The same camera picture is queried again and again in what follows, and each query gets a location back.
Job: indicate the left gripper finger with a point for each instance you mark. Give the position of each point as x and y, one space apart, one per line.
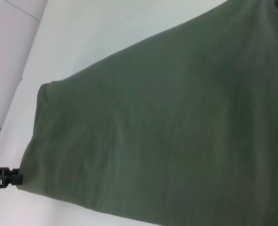
7 181
4 171

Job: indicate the dark green FREE t-shirt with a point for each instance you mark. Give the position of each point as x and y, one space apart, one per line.
164 129

